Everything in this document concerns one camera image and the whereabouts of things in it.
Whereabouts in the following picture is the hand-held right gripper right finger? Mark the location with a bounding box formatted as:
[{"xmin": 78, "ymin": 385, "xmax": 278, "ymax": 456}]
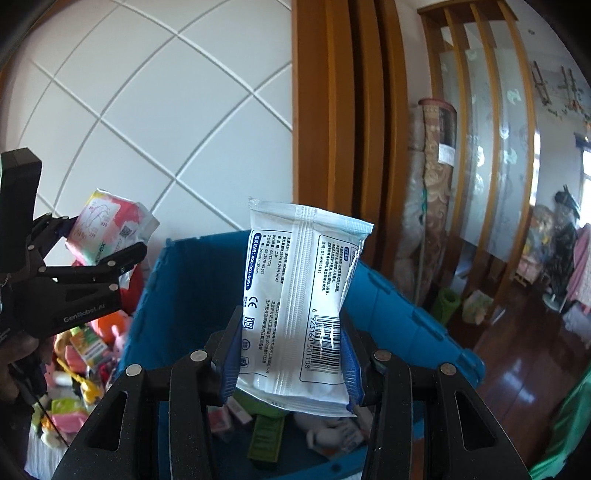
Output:
[{"xmin": 339, "ymin": 318, "xmax": 532, "ymax": 480}]

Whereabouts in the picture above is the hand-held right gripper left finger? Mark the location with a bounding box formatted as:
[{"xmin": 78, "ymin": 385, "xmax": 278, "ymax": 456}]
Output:
[{"xmin": 55, "ymin": 305, "xmax": 245, "ymax": 480}]

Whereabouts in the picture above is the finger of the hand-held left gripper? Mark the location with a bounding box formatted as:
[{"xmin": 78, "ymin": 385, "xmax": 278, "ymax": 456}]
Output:
[
  {"xmin": 34, "ymin": 242, "xmax": 148, "ymax": 297},
  {"xmin": 25, "ymin": 213, "xmax": 81, "ymax": 259}
]

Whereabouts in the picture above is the small pink white tissue pack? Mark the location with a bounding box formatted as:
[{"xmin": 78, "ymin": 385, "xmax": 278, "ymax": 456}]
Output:
[{"xmin": 65, "ymin": 188, "xmax": 160, "ymax": 266}]

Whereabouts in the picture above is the blue plastic crate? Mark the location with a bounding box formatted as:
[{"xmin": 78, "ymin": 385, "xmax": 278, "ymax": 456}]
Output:
[{"xmin": 115, "ymin": 231, "xmax": 485, "ymax": 480}]

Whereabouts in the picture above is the white wet wipes packet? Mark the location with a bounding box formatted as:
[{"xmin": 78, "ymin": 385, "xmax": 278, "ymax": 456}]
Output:
[{"xmin": 235, "ymin": 198, "xmax": 375, "ymax": 417}]

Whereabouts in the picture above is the person's left hand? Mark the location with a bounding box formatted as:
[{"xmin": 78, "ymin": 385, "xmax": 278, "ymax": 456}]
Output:
[{"xmin": 0, "ymin": 335, "xmax": 51, "ymax": 403}]

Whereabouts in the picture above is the pink cardboard box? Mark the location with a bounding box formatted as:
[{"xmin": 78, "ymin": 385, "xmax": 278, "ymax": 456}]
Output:
[{"xmin": 208, "ymin": 406, "xmax": 232, "ymax": 435}]

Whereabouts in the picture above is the pink plush orange hood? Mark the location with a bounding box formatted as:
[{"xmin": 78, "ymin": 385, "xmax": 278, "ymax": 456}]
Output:
[{"xmin": 90, "ymin": 313, "xmax": 132, "ymax": 356}]

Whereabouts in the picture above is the white round plush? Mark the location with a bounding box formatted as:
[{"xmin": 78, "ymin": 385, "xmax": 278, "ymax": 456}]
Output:
[{"xmin": 295, "ymin": 413, "xmax": 356, "ymax": 455}]

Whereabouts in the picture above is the yellow green printed box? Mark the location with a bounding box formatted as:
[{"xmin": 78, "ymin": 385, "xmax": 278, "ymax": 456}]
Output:
[{"xmin": 65, "ymin": 325, "xmax": 109, "ymax": 370}]

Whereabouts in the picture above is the green medicine box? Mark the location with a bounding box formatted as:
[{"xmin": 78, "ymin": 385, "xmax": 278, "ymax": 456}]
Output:
[{"xmin": 249, "ymin": 413, "xmax": 284, "ymax": 462}]

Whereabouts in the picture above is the green rolled mat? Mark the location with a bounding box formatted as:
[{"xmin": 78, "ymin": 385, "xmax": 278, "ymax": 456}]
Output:
[{"xmin": 436, "ymin": 288, "xmax": 462, "ymax": 324}]

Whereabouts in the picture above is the pale patterned bag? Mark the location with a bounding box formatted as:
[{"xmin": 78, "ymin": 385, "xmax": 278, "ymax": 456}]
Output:
[{"xmin": 462, "ymin": 291, "xmax": 495, "ymax": 325}]

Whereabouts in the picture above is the large pink tissue pack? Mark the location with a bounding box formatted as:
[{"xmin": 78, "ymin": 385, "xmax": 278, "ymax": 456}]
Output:
[{"xmin": 48, "ymin": 399, "xmax": 90, "ymax": 432}]

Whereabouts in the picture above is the rolled patterned carpet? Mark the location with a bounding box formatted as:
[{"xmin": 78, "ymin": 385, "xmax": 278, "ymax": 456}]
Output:
[{"xmin": 402, "ymin": 98, "xmax": 458, "ymax": 305}]

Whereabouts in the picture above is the green cloth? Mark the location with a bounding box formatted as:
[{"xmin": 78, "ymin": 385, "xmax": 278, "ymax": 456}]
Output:
[{"xmin": 531, "ymin": 369, "xmax": 591, "ymax": 480}]

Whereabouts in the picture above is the clothes rack with garments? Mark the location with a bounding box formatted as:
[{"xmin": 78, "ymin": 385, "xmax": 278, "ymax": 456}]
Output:
[{"xmin": 531, "ymin": 185, "xmax": 591, "ymax": 324}]

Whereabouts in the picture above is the wooden slatted glass partition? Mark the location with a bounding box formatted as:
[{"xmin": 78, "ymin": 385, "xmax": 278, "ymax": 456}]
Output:
[{"xmin": 418, "ymin": 0, "xmax": 539, "ymax": 278}]

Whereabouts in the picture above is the bright window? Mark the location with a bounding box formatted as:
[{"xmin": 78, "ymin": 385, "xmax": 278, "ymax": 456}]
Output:
[{"xmin": 575, "ymin": 134, "xmax": 591, "ymax": 185}]

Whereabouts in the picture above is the wooden wall frame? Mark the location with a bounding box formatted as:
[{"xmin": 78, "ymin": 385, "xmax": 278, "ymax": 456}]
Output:
[{"xmin": 292, "ymin": 0, "xmax": 413, "ymax": 305}]

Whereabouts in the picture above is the dark branch wall decoration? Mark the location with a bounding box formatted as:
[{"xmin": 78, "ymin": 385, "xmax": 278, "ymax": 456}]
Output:
[{"xmin": 531, "ymin": 60, "xmax": 591, "ymax": 121}]

